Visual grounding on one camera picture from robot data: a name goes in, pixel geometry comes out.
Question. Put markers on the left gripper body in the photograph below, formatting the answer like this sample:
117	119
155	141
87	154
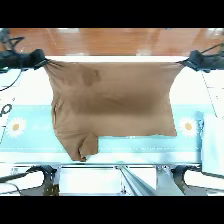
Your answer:
38	59

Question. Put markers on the brown T-shirt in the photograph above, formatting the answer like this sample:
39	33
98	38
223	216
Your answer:
113	103

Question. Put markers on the silver frame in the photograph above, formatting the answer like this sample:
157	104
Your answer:
136	181

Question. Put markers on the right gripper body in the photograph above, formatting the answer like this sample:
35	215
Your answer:
195	60

